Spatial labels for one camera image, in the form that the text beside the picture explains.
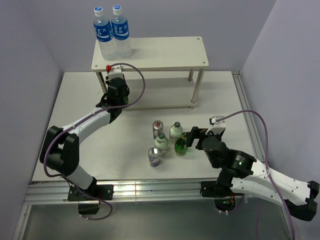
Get green glass bottle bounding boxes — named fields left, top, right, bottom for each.
left=123, top=95, right=129, bottom=105
left=174, top=132, right=188, bottom=156

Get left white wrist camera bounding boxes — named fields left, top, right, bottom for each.
left=105, top=65, right=123, bottom=81

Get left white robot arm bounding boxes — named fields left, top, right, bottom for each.
left=39, top=77, right=130, bottom=200

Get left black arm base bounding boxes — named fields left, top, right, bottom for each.
left=67, top=184, right=114, bottom=202

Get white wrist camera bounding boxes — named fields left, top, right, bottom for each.
left=205, top=115, right=227, bottom=135
left=105, top=65, right=123, bottom=81

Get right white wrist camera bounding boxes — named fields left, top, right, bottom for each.
left=205, top=115, right=227, bottom=135

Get left blue-label water bottle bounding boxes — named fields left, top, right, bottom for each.
left=93, top=6, right=118, bottom=61

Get right blue-label water bottle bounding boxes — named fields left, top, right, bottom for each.
left=111, top=5, right=132, bottom=59

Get front clear glass bottle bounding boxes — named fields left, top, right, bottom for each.
left=154, top=133, right=169, bottom=155

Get purple cable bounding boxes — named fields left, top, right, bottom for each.
left=43, top=62, right=146, bottom=221
left=216, top=110, right=297, bottom=240

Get blue-label water bottle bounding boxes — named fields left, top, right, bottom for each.
left=93, top=6, right=118, bottom=61
left=111, top=5, right=132, bottom=59

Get aluminium right rail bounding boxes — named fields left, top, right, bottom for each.
left=231, top=71, right=265, bottom=161

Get clear glass bottle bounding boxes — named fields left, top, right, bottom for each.
left=154, top=133, right=169, bottom=155
left=169, top=121, right=183, bottom=143

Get rear red silver can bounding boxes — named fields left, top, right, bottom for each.
left=152, top=120, right=164, bottom=139

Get front blue silver can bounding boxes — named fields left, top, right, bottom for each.
left=148, top=147, right=160, bottom=167

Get aluminium rail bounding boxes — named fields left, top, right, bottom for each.
left=231, top=71, right=265, bottom=161
left=23, top=178, right=211, bottom=205

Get white two-tier shelf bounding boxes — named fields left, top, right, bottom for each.
left=91, top=36, right=209, bottom=110

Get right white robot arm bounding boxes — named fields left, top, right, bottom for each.
left=186, top=126, right=320, bottom=222

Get rear clear glass bottle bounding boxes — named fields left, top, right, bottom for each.
left=169, top=121, right=183, bottom=143

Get black box under rail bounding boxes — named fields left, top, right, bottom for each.
left=78, top=203, right=100, bottom=216

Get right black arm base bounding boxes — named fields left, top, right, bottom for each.
left=200, top=180, right=232, bottom=198

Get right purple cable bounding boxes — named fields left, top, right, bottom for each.
left=216, top=110, right=297, bottom=240

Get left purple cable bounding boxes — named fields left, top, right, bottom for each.
left=43, top=62, right=146, bottom=221

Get aluminium front rail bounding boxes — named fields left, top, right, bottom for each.
left=23, top=178, right=211, bottom=205

